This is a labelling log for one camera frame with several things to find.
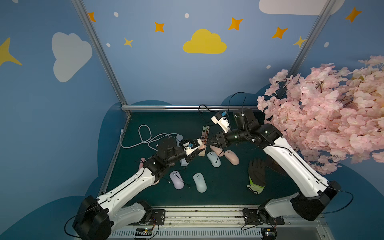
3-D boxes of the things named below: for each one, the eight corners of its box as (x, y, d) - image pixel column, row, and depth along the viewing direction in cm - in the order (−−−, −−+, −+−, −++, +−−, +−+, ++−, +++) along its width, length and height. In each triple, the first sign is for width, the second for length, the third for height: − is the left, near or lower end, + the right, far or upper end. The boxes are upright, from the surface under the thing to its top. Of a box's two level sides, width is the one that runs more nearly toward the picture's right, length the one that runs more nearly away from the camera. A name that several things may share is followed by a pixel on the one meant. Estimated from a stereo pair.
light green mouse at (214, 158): (214, 168, 94) (215, 166, 92) (206, 154, 101) (206, 152, 98) (222, 165, 96) (222, 163, 93) (213, 151, 102) (213, 149, 100)
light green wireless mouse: (198, 194, 83) (198, 193, 81) (192, 175, 90) (192, 174, 88) (208, 191, 84) (208, 189, 82) (201, 172, 91) (201, 171, 89)
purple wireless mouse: (176, 192, 84) (176, 190, 81) (168, 175, 90) (167, 173, 87) (186, 185, 86) (186, 183, 83) (177, 170, 92) (177, 168, 89)
